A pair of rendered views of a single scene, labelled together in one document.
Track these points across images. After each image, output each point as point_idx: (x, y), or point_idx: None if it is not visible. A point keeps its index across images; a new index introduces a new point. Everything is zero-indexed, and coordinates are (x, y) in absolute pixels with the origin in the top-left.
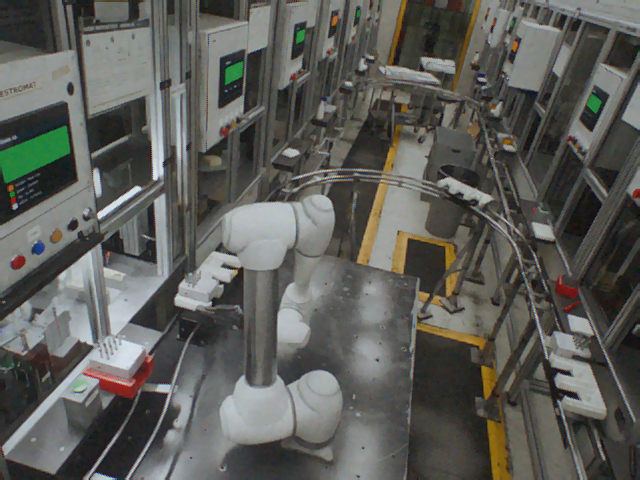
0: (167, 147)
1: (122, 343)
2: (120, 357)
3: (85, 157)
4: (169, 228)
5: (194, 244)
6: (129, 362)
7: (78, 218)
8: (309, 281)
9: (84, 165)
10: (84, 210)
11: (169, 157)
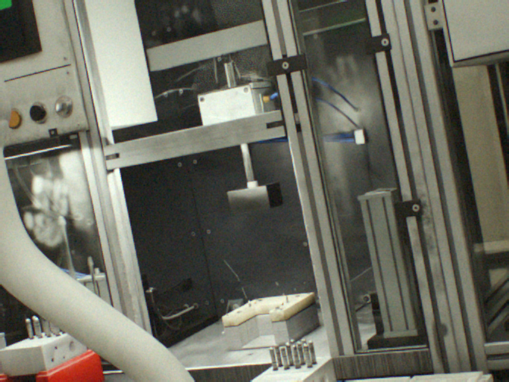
0: (280, 34)
1: (60, 336)
2: (29, 342)
3: (57, 21)
4: (316, 228)
5: (471, 338)
6: (14, 348)
7: (50, 108)
8: (35, 305)
9: (56, 32)
10: (57, 98)
11: (291, 57)
